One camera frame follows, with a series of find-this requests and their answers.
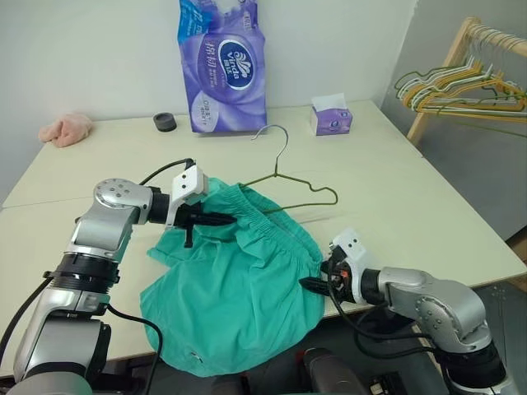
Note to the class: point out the purple tissue roll pack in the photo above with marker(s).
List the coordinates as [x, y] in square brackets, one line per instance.
[224, 74]

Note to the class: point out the purple tissue box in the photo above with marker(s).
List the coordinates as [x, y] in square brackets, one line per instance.
[333, 121]

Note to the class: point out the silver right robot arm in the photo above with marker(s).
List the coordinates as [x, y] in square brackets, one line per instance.
[432, 296]

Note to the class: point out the black round tape roll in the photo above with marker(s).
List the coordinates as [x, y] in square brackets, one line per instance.
[165, 122]

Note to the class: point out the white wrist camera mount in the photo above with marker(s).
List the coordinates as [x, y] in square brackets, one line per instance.
[189, 183]
[352, 244]

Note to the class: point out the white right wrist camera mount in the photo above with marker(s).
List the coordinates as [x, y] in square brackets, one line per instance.
[352, 244]

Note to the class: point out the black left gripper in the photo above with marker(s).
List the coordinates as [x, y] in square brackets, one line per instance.
[189, 216]

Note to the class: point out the pink plush cloth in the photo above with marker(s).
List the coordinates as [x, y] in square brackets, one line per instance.
[66, 131]

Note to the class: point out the green shorts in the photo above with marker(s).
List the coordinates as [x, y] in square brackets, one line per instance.
[230, 288]

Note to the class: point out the wooden clothes rack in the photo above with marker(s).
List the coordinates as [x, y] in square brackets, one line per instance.
[457, 45]

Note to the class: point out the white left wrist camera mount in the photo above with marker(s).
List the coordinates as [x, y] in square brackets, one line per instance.
[189, 183]

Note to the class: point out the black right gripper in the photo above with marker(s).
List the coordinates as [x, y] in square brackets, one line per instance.
[343, 284]

